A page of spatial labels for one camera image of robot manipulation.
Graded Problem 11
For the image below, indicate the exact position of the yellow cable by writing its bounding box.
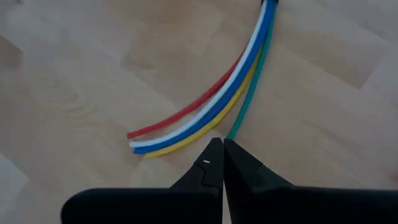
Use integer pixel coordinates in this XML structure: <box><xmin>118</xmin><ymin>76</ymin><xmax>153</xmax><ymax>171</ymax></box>
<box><xmin>143</xmin><ymin>49</ymin><xmax>264</xmax><ymax>159</ymax></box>

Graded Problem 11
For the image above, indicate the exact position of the red cable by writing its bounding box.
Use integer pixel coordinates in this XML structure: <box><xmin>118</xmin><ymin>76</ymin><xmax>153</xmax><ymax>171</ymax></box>
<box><xmin>126</xmin><ymin>51</ymin><xmax>246</xmax><ymax>140</ymax></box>

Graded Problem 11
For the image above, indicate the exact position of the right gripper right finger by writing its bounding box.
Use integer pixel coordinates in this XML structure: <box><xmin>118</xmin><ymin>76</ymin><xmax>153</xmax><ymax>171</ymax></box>
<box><xmin>223</xmin><ymin>138</ymin><xmax>398</xmax><ymax>224</ymax></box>

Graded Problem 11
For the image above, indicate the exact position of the white cable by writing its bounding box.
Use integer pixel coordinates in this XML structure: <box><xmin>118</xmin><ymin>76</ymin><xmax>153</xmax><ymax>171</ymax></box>
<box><xmin>129</xmin><ymin>0</ymin><xmax>269</xmax><ymax>149</ymax></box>

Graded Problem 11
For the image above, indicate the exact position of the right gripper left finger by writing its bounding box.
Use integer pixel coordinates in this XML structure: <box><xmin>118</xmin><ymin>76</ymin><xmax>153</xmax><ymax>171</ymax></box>
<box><xmin>60</xmin><ymin>138</ymin><xmax>224</xmax><ymax>224</ymax></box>

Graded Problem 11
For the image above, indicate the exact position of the bundle of coloured wires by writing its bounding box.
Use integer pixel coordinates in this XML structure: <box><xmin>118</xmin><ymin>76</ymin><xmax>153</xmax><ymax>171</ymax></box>
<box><xmin>132</xmin><ymin>0</ymin><xmax>278</xmax><ymax>156</ymax></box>

